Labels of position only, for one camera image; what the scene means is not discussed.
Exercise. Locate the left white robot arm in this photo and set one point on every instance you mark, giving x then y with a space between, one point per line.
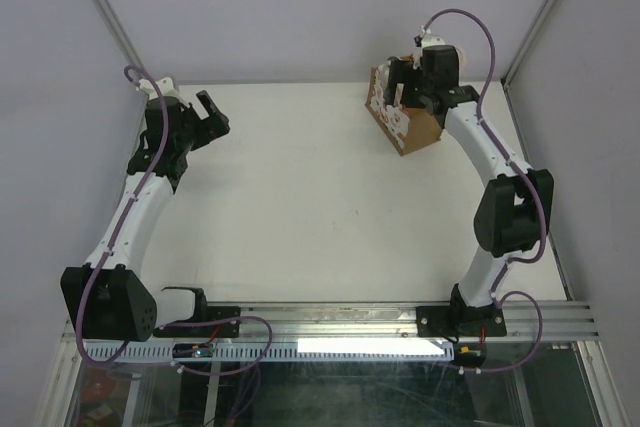
105 297

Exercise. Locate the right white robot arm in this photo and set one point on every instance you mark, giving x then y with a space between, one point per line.
512 219

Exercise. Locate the white slotted cable duct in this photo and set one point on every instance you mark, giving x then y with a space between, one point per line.
307 349

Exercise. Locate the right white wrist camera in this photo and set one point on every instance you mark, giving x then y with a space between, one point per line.
425 38

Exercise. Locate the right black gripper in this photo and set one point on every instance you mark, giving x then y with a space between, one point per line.
402 71

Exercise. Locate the black connector box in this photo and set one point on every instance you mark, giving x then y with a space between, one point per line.
469 356

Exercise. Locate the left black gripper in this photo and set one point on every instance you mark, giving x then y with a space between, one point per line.
210 127

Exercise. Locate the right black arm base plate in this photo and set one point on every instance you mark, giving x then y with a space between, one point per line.
447 321

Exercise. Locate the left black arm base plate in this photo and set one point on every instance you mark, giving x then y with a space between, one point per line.
196 327

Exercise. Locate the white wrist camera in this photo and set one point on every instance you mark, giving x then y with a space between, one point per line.
425 38
162 87

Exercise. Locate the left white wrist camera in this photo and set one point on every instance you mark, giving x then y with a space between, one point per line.
162 87

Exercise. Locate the aluminium mounting rail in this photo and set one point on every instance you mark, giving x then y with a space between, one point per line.
555 321

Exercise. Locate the small circuit board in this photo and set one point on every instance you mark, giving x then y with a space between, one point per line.
193 350

